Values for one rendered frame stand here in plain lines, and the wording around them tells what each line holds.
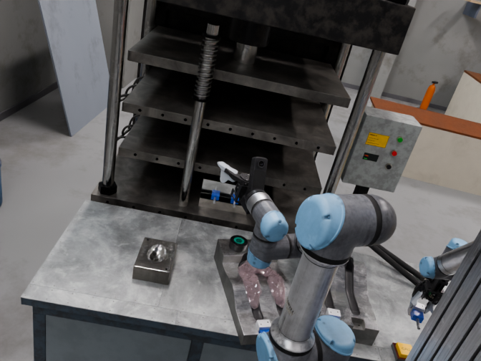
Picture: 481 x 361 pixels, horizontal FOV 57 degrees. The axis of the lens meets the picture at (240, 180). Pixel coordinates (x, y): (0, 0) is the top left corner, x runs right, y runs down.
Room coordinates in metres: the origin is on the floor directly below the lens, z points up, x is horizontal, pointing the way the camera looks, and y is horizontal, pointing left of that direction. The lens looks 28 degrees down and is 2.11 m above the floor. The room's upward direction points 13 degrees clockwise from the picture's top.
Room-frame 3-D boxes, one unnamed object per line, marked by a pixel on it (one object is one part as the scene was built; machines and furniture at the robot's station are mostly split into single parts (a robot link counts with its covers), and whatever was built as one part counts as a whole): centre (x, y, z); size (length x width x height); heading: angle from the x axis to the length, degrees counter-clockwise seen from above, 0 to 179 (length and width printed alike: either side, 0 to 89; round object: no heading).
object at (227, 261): (1.45, -0.17, 0.85); 0.50 x 0.26 x 0.11; 22
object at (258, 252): (1.07, -0.12, 1.34); 0.11 x 0.08 x 0.11; 116
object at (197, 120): (2.04, 0.28, 1.10); 0.05 x 0.05 x 1.30
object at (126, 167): (2.39, 0.13, 0.75); 1.30 x 0.84 x 0.06; 94
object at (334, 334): (0.87, -0.34, 1.20); 0.13 x 0.12 x 0.14; 116
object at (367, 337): (1.56, -0.53, 0.87); 0.50 x 0.26 x 0.14; 4
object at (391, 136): (2.27, -0.69, 0.73); 0.30 x 0.22 x 1.47; 94
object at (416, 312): (1.40, -0.83, 0.93); 0.13 x 0.05 x 0.05; 171
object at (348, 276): (1.54, -0.52, 0.92); 0.35 x 0.16 x 0.09; 4
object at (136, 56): (2.45, 0.14, 1.51); 1.10 x 0.70 x 0.05; 94
